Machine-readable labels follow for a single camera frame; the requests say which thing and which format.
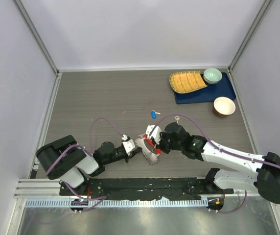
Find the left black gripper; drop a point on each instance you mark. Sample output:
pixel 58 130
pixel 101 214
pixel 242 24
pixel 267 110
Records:
pixel 132 153

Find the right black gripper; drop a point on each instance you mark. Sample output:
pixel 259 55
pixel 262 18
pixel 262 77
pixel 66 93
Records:
pixel 163 134

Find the blue tagged key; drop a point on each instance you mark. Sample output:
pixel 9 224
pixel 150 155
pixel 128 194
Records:
pixel 154 114

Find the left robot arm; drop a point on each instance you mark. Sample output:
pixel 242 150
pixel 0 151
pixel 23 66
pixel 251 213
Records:
pixel 69 162

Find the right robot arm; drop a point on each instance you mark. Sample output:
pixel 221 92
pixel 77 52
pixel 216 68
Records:
pixel 256 173

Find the yellow woven bamboo plate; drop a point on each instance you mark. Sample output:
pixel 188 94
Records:
pixel 186 82

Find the brown white bowl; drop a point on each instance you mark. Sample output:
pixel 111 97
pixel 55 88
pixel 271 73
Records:
pixel 223 106

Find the dark blue tray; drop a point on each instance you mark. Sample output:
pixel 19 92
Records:
pixel 208 94

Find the light green bowl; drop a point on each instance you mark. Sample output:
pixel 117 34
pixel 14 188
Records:
pixel 212 75

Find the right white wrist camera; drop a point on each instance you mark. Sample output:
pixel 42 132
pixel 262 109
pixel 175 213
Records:
pixel 153 133

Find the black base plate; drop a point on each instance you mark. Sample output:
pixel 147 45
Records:
pixel 148 189

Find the white slotted cable duct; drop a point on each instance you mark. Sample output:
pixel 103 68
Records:
pixel 80 203

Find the right aluminium frame post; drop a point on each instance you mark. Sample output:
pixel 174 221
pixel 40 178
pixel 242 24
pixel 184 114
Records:
pixel 252 29

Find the aluminium frame post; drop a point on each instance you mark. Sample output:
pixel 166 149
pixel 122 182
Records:
pixel 34 32
pixel 252 29

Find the left aluminium frame post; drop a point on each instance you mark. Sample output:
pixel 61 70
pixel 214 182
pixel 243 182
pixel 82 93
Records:
pixel 34 32

